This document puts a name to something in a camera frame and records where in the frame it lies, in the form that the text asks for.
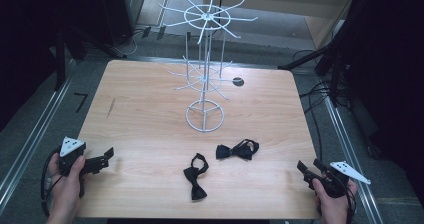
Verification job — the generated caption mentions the black bow tie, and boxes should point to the black bow tie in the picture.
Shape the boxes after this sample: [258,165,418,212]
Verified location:
[182,152,210,201]
[215,138,260,161]

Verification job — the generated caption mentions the person's left hand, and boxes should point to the person's left hand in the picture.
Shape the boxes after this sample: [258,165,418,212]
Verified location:
[47,153,88,218]

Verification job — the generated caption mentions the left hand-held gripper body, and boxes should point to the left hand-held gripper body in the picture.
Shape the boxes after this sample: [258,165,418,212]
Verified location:
[58,136,93,198]

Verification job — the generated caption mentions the white wire display rack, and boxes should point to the white wire display rack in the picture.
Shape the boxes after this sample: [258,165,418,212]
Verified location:
[158,0,259,133]

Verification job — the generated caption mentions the black metal stand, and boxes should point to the black metal stand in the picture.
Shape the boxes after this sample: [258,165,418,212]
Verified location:
[277,3,361,108]
[53,23,128,92]

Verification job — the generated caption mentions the white floor cable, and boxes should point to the white floor cable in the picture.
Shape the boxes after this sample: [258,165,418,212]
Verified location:
[121,27,151,57]

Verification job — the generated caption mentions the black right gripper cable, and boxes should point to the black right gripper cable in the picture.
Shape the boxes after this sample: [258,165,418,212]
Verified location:
[343,180,358,224]

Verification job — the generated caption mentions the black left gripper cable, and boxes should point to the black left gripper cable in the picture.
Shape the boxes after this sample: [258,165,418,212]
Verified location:
[40,149,64,218]

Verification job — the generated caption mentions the light wooden furniture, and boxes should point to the light wooden furniture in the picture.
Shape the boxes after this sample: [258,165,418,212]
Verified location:
[203,0,358,50]

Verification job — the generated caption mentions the dark cabinet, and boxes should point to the dark cabinet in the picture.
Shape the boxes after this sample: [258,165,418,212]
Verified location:
[59,0,145,47]

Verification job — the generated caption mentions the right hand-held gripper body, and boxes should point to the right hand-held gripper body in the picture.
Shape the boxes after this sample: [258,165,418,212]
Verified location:
[303,160,372,199]

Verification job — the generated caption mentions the person's right hand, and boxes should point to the person's right hand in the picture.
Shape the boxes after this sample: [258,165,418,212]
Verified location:
[312,177,360,220]

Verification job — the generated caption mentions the black floor cables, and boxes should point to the black floor cables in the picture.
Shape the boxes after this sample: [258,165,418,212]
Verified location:
[292,49,351,153]

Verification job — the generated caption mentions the metal floor rail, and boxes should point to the metal floor rail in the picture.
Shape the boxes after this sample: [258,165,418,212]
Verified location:
[322,93,384,224]
[0,62,78,215]

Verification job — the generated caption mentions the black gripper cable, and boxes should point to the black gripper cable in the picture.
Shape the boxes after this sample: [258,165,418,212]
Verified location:
[343,180,358,224]
[40,149,64,218]

